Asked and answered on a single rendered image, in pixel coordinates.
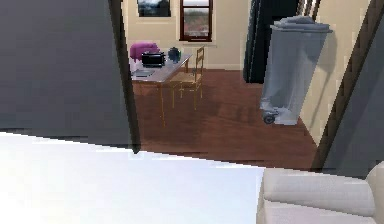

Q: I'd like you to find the wooden slat back chair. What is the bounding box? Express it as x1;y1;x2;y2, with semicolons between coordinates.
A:
170;46;206;111

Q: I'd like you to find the grey laptop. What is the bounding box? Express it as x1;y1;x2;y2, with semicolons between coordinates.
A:
132;68;156;79

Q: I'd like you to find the dark framed picture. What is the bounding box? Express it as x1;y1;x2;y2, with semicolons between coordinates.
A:
136;0;172;18

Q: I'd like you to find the black toaster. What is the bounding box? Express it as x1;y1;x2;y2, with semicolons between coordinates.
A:
141;51;166;68

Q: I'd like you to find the grey wheeled bin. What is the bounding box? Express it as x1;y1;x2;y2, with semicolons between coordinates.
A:
259;15;334;126

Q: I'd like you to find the grey top dining table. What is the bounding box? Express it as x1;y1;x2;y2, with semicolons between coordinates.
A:
130;53;194;128

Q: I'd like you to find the black fridge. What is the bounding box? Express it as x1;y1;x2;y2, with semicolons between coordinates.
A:
242;0;301;85

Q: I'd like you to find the red framed window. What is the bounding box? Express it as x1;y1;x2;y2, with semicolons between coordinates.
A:
179;0;214;43

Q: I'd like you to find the pink chair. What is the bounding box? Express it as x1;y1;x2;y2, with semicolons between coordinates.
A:
129;41;161;64

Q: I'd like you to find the dark blue kettle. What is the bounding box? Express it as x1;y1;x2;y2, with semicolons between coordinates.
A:
167;46;182;64

